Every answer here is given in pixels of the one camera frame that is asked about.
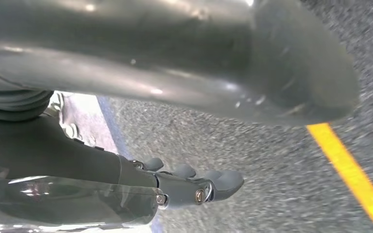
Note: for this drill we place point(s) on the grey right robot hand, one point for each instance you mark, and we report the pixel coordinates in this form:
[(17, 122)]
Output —
[(173, 48)]

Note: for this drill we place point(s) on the white panel with blue edge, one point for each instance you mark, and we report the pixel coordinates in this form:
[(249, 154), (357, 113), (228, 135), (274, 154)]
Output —
[(83, 112)]

